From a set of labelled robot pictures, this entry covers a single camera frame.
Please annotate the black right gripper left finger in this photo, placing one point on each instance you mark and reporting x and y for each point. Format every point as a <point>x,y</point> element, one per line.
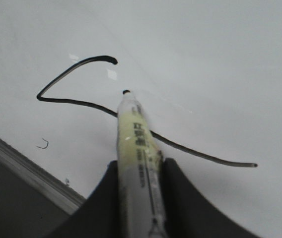
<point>98,216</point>

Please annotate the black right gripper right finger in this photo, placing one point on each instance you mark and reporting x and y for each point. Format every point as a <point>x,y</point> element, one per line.
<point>189,213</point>

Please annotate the white black-tipped whiteboard marker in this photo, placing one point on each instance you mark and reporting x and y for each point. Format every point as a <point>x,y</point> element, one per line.
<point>142,212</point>

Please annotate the white whiteboard with grey frame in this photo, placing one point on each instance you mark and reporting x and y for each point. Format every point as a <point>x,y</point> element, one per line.
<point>207,72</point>

